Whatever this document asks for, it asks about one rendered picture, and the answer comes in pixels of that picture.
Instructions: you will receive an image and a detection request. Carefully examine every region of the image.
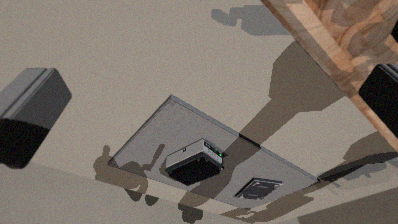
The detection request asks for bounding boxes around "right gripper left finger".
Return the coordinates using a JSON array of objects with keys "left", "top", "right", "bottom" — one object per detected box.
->
[{"left": 0, "top": 68, "right": 72, "bottom": 169}]

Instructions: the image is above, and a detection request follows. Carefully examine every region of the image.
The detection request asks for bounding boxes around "black well plate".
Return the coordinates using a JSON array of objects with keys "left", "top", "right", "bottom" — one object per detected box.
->
[{"left": 168, "top": 157, "right": 221, "bottom": 186}]

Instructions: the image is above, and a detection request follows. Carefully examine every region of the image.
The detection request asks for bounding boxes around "grey flat rectangular plate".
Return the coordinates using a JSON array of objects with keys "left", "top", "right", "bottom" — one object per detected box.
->
[{"left": 107, "top": 94, "right": 321, "bottom": 210}]

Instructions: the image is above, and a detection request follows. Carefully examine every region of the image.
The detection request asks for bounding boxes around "dark grey plate nest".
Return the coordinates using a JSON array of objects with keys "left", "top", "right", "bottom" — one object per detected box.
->
[{"left": 235, "top": 178, "right": 282, "bottom": 200}]

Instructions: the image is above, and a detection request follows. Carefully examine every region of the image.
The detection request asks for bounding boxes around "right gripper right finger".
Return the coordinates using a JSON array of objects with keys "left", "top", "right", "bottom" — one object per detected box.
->
[{"left": 358, "top": 64, "right": 398, "bottom": 139}]

